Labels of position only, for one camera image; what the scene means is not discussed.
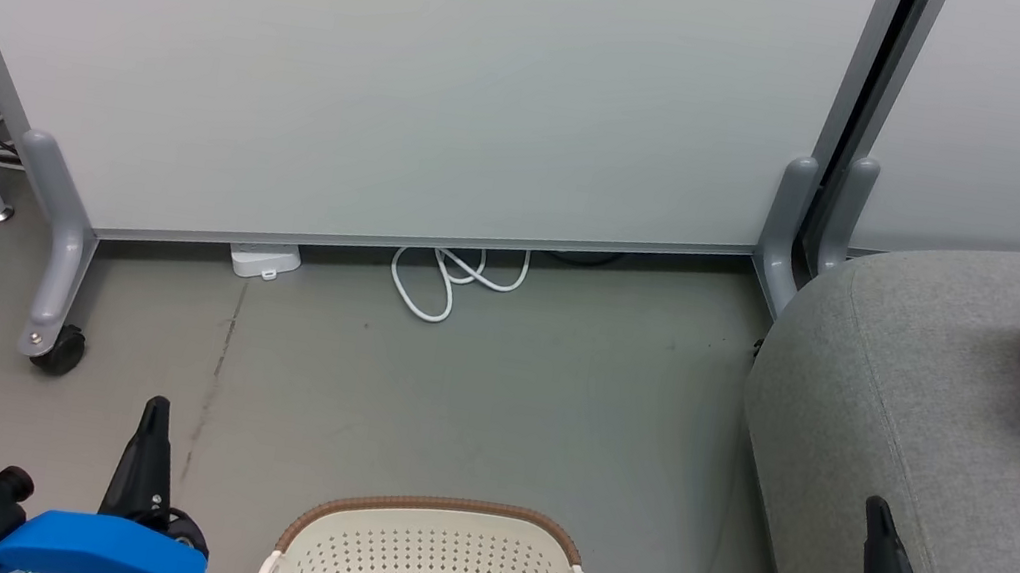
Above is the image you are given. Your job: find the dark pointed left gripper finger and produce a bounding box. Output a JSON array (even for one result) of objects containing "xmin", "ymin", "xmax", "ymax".
[{"xmin": 95, "ymin": 389, "xmax": 188, "ymax": 530}]

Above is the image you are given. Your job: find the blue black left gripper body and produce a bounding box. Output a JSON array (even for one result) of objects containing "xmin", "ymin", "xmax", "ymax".
[{"xmin": 0, "ymin": 479, "xmax": 217, "ymax": 573}]

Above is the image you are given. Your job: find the cream perforated laundry basket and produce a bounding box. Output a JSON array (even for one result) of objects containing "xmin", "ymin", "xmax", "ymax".
[{"xmin": 254, "ymin": 469, "xmax": 614, "ymax": 573}]

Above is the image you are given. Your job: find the black caster wheel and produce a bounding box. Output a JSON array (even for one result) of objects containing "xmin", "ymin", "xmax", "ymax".
[{"xmin": 26, "ymin": 319, "xmax": 89, "ymax": 381}]

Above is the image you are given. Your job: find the grey fabric sofa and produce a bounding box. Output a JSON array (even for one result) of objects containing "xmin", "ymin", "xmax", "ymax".
[{"xmin": 717, "ymin": 204, "xmax": 1020, "ymax": 573}]

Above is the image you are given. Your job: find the grey partition foot with caster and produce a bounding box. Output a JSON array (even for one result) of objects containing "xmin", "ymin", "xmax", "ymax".
[{"xmin": 0, "ymin": 128, "xmax": 114, "ymax": 365}]

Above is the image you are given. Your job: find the white power adapter box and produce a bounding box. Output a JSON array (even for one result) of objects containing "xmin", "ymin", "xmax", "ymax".
[{"xmin": 224, "ymin": 234, "xmax": 306, "ymax": 287}]

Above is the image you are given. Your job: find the large white partition panel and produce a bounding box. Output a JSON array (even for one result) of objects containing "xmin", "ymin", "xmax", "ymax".
[{"xmin": 0, "ymin": 0, "xmax": 910, "ymax": 352}]

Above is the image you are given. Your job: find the looped white cable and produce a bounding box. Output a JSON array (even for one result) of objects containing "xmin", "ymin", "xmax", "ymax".
[{"xmin": 381, "ymin": 230, "xmax": 534, "ymax": 338}]

